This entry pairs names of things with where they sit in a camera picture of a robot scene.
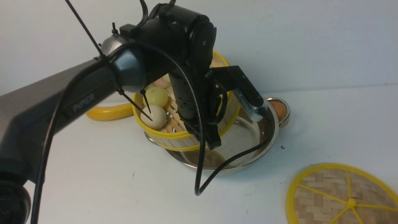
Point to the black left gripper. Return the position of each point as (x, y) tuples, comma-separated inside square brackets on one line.
[(207, 100)]

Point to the yellow-rimmed bamboo steamer basket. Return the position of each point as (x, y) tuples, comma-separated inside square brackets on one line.
[(172, 135)]

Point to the yellow-rimmed woven steamer lid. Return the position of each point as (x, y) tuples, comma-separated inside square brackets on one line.
[(332, 193)]

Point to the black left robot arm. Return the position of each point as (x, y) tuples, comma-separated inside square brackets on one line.
[(170, 40)]

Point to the stainless steel pot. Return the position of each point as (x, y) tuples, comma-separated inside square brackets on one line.
[(243, 135)]

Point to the yellow-green toy bun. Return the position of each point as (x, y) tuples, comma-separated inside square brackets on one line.
[(157, 96)]

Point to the pink toy dumpling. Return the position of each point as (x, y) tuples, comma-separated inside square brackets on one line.
[(161, 82)]

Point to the brown toy bread roll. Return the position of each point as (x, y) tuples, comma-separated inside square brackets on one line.
[(282, 110)]

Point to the yellow toy banana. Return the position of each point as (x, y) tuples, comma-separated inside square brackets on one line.
[(109, 113)]

